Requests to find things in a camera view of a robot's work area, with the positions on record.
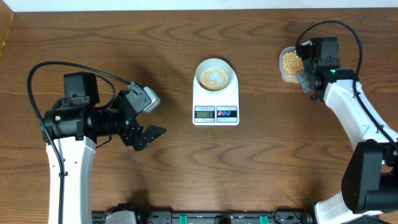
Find grey round bowl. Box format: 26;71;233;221
193;58;237;93

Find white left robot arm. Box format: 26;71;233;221
44;72;166;223

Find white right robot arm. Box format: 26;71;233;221
295;37;397;223

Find soybeans in grey bowl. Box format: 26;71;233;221
200;68;228;91

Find white digital kitchen scale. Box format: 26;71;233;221
192;77;239;126

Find clear container of soybeans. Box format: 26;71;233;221
279;47;304;84

